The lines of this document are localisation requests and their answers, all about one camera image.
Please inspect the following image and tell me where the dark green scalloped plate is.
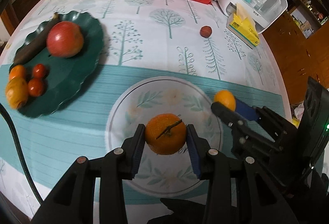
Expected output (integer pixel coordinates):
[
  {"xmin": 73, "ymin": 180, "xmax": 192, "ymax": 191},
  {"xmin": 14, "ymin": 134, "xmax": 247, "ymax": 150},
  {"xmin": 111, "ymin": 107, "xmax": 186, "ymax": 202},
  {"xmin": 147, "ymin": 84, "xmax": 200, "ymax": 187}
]
[{"xmin": 15, "ymin": 11, "xmax": 104, "ymax": 118}]

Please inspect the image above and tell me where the red apple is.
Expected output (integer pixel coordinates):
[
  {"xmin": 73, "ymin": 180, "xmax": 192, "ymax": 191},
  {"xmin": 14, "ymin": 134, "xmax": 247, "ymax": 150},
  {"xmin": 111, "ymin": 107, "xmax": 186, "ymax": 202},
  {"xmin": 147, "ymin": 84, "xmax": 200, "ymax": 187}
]
[{"xmin": 46, "ymin": 21, "xmax": 84, "ymax": 58}]

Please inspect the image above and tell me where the yellow kumquat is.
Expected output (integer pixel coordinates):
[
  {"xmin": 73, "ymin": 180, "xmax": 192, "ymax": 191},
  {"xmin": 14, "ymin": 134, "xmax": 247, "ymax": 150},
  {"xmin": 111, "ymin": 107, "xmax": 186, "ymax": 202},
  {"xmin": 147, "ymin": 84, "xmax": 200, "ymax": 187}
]
[{"xmin": 214, "ymin": 90, "xmax": 236, "ymax": 111}]

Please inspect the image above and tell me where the blackened banana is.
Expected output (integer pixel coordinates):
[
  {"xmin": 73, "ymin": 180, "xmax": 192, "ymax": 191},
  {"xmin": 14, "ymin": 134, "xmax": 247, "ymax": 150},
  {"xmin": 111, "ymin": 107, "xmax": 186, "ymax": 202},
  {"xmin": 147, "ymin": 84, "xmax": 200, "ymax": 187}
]
[{"xmin": 13, "ymin": 12, "xmax": 60, "ymax": 66}]

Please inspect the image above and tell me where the large yellow orange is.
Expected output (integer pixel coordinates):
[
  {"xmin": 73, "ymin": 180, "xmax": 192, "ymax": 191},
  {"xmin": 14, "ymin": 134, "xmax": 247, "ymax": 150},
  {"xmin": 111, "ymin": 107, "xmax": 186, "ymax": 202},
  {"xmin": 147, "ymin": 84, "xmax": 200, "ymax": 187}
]
[{"xmin": 5, "ymin": 77, "xmax": 29, "ymax": 110}]

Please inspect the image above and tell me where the wrinkled dark red fruit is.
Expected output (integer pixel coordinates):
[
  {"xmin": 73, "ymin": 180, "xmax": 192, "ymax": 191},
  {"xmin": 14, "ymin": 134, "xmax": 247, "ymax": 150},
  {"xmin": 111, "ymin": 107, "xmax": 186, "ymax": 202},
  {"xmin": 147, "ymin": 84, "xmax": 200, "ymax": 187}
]
[{"xmin": 200, "ymin": 26, "xmax": 212, "ymax": 38}]

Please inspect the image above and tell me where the yellow tissue pack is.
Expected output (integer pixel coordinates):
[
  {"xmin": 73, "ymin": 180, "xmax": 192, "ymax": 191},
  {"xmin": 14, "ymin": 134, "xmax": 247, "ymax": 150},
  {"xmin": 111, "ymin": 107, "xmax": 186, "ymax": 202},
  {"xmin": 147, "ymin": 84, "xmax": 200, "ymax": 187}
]
[{"xmin": 226, "ymin": 3, "xmax": 260, "ymax": 48}]

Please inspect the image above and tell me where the red cherry tomato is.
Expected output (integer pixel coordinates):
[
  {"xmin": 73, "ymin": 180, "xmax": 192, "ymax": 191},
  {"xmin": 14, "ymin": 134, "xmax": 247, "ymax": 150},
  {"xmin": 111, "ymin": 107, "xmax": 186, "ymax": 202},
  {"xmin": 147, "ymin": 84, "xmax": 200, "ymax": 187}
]
[
  {"xmin": 28, "ymin": 78, "xmax": 46, "ymax": 97},
  {"xmin": 32, "ymin": 64, "xmax": 49, "ymax": 79}
]

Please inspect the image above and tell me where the small tangerine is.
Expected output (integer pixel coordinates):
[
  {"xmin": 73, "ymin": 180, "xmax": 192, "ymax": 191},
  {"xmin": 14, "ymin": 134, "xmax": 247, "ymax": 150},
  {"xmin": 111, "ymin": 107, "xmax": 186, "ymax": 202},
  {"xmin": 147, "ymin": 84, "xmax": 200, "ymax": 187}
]
[
  {"xmin": 145, "ymin": 114, "xmax": 186, "ymax": 155},
  {"xmin": 9, "ymin": 65, "xmax": 27, "ymax": 81}
]

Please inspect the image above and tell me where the tree print tablecloth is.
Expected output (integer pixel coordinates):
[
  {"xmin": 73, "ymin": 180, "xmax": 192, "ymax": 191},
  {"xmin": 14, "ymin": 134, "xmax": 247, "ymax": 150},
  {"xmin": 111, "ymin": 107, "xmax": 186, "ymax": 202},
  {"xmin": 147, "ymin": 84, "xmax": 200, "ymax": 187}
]
[{"xmin": 0, "ymin": 0, "xmax": 292, "ymax": 224}]

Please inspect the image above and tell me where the black cable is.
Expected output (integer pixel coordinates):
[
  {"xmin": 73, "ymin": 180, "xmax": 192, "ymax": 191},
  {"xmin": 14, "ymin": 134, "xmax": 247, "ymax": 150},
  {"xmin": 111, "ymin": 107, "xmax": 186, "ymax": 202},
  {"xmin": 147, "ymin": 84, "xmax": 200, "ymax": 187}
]
[{"xmin": 0, "ymin": 104, "xmax": 44, "ymax": 206}]

